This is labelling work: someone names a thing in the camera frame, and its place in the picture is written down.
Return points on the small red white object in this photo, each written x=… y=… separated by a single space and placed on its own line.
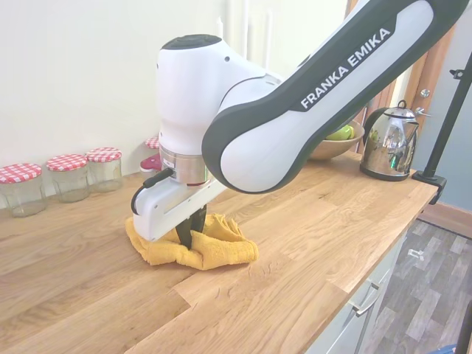
x=150 y=164

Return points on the white kitchen cabinet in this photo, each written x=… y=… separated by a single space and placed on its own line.
x=383 y=265

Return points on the black camera stand with clamp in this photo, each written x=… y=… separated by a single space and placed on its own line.
x=440 y=147

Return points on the wooden door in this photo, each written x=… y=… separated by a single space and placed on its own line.
x=435 y=66

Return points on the stainless steel kettle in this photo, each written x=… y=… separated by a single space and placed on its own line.
x=387 y=151

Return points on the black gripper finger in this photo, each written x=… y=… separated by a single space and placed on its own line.
x=200 y=219
x=186 y=234

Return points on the wooden fruit bowl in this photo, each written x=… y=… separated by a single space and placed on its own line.
x=332 y=149

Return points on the yellow terry cloth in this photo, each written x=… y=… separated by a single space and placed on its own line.
x=221 y=250

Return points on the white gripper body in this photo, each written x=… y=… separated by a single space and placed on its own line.
x=155 y=217

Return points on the glass jar red gingham lid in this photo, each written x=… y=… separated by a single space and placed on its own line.
x=69 y=180
x=106 y=171
x=23 y=191
x=152 y=142

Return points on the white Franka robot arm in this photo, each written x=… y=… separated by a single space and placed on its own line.
x=258 y=140

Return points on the blue object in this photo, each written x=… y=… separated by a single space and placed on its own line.
x=447 y=349

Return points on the small white floor scrap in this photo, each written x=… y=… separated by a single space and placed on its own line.
x=416 y=253

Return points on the green apple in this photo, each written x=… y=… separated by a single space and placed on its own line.
x=341 y=133

